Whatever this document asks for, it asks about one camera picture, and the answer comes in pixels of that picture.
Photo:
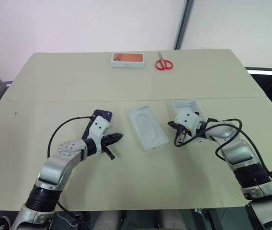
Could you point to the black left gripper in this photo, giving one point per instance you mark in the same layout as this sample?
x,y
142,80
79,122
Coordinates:
x,y
106,141

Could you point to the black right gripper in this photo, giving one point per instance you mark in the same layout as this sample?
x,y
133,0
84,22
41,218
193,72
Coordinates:
x,y
185,135

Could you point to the dark blue smartphone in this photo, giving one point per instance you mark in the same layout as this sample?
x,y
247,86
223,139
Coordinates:
x,y
102,113

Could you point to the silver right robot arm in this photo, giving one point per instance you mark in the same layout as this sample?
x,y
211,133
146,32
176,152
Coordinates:
x,y
239,148

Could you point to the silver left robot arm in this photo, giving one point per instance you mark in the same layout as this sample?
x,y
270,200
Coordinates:
x,y
54,167

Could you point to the white phone box base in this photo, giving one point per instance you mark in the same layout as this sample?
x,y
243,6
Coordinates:
x,y
148,129

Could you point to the phone box with orange print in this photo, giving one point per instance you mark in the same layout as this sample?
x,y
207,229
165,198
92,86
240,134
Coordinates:
x,y
127,58

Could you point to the black desk with white edge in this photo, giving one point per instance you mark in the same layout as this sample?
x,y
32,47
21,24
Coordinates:
x,y
267,80

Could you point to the dark metal pole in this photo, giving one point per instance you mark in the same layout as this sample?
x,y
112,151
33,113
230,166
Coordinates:
x,y
185,24

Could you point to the dark sneaker with white sole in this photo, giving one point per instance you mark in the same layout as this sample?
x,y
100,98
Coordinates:
x,y
2,222

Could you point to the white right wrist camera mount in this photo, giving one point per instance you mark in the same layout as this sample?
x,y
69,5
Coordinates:
x,y
187,119

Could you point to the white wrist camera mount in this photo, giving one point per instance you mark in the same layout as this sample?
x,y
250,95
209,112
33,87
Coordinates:
x,y
98,125
187,119

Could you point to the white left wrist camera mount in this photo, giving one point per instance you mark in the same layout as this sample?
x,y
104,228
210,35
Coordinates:
x,y
98,125

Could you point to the black metal table bracket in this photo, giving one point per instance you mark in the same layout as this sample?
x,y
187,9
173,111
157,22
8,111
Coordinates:
x,y
207,216

